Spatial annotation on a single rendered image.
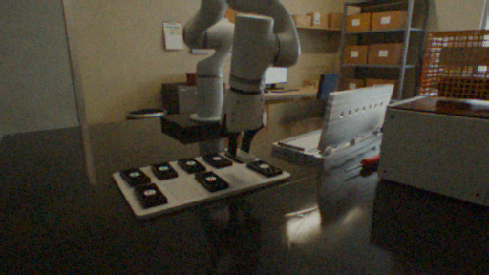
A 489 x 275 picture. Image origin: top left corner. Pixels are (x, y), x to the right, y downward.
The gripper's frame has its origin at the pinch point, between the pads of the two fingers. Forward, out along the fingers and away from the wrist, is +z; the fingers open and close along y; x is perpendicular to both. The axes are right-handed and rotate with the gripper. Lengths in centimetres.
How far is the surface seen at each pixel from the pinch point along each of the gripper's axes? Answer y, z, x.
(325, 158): -27.5, 5.8, 6.0
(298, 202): -3.5, 4.9, 20.1
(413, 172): -31.1, -1.6, 29.2
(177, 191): 17.3, 7.8, 1.7
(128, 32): -50, 16, -310
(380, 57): -368, 21, -200
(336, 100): -29.1, -11.2, 3.6
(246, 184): 1.6, 6.5, 7.4
